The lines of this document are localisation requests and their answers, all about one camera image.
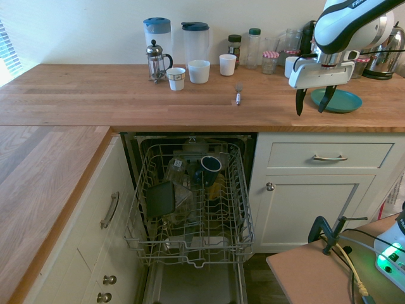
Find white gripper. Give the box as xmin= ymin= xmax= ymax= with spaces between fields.
xmin=288 ymin=58 xmax=356 ymax=117

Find metal fork with pale handle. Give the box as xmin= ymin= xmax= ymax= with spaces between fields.
xmin=234 ymin=82 xmax=244 ymax=107

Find white robot base green light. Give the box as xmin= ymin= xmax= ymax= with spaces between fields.
xmin=373 ymin=217 xmax=405 ymax=284

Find dishwasher door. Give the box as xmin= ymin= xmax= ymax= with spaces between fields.
xmin=142 ymin=262 xmax=248 ymax=304

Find teal plate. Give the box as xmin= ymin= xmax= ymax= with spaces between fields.
xmin=310 ymin=88 xmax=363 ymax=114

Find white mug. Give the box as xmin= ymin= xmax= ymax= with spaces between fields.
xmin=283 ymin=56 xmax=300 ymax=79

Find glass jar red checked lid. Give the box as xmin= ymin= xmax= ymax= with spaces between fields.
xmin=350 ymin=57 xmax=371 ymax=80
xmin=261 ymin=50 xmax=280 ymax=75

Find cream cabinet drawer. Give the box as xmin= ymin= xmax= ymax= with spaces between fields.
xmin=266 ymin=142 xmax=395 ymax=170

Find black bottle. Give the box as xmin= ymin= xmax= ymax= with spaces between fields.
xmin=299 ymin=20 xmax=318 ymax=60

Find large empty glass jar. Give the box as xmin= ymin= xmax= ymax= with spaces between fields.
xmin=278 ymin=28 xmax=304 ymax=67

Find clear drinking glass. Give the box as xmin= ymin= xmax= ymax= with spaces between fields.
xmin=264 ymin=36 xmax=281 ymax=53

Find clear bottle with green lid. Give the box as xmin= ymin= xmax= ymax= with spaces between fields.
xmin=246 ymin=27 xmax=262 ymax=70

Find stainless steel kettle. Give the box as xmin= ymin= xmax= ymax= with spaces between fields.
xmin=360 ymin=22 xmax=405 ymax=80

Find small plain white cup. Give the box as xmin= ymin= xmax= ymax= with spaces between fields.
xmin=218 ymin=53 xmax=238 ymax=77

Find spice jar with dark lid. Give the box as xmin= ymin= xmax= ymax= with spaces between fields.
xmin=227 ymin=34 xmax=242 ymax=69

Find cream cabinet door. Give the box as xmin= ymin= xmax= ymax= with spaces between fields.
xmin=252 ymin=174 xmax=378 ymax=247

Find wide white ceramic cup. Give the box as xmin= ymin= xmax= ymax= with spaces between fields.
xmin=187 ymin=60 xmax=211 ymax=85

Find navy blue mug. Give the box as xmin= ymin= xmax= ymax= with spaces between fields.
xmin=193 ymin=155 xmax=223 ymax=188

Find plastic bag with print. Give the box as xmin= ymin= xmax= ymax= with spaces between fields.
xmin=377 ymin=170 xmax=405 ymax=220

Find yellow plastic item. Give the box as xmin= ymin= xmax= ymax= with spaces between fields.
xmin=208 ymin=176 xmax=229 ymax=201

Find clear pitcher with navy lid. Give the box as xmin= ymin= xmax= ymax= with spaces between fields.
xmin=180 ymin=21 xmax=211 ymax=69

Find dark metal clamp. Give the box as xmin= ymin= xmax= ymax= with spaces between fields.
xmin=308 ymin=215 xmax=369 ymax=256

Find white cup with patterned band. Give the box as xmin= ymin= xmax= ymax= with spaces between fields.
xmin=165 ymin=66 xmax=187 ymax=92

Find clear glass jar with label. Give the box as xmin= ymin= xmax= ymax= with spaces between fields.
xmin=164 ymin=156 xmax=191 ymax=188

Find glass French press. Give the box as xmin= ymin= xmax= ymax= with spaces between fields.
xmin=146 ymin=39 xmax=174 ymax=85

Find clear plastic container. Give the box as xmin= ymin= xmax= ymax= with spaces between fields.
xmin=164 ymin=182 xmax=197 ymax=226

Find white pitcher with blue lid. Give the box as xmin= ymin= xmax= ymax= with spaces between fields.
xmin=142 ymin=16 xmax=173 ymax=69

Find wooden mounting board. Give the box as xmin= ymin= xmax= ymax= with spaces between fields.
xmin=266 ymin=214 xmax=405 ymax=304

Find black square container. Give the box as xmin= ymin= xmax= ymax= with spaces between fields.
xmin=146 ymin=180 xmax=177 ymax=220

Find window blinds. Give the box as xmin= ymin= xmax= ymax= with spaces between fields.
xmin=0 ymin=18 xmax=17 ymax=89

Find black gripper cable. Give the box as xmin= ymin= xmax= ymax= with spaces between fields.
xmin=292 ymin=53 xmax=318 ymax=72

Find metal drawer handle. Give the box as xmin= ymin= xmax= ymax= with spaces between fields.
xmin=313 ymin=154 xmax=349 ymax=162

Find grey wire dishwasher rack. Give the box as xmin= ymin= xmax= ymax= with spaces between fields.
xmin=123 ymin=142 xmax=256 ymax=270

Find yellow cable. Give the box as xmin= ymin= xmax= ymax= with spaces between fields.
xmin=334 ymin=241 xmax=370 ymax=297

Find curved metal cabinet handle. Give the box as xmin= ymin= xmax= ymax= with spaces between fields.
xmin=99 ymin=191 xmax=121 ymax=230

